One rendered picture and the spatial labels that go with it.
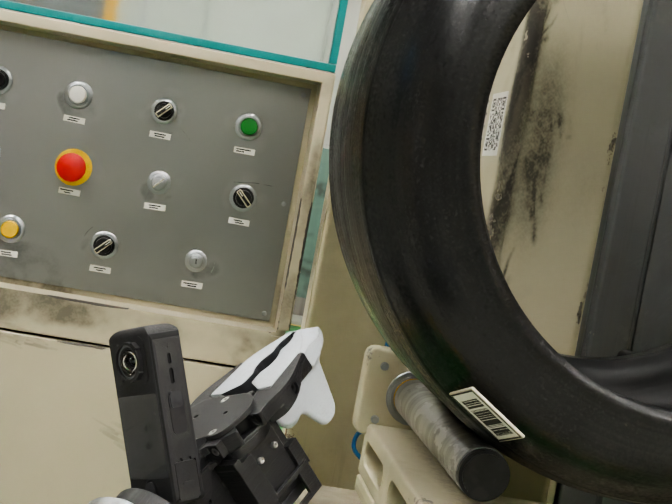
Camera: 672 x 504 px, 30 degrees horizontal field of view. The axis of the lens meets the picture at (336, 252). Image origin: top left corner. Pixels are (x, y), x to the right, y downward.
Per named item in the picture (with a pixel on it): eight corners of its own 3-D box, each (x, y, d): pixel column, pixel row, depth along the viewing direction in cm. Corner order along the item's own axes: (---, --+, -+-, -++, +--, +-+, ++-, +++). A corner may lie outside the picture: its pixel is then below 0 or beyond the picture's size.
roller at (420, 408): (431, 376, 139) (433, 416, 140) (391, 379, 139) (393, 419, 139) (510, 447, 105) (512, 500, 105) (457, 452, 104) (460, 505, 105)
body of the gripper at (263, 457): (255, 483, 90) (153, 604, 82) (194, 388, 88) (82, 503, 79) (331, 478, 85) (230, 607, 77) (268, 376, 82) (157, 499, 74)
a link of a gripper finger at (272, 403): (282, 376, 89) (212, 454, 83) (270, 356, 88) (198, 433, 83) (329, 369, 86) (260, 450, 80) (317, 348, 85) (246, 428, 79)
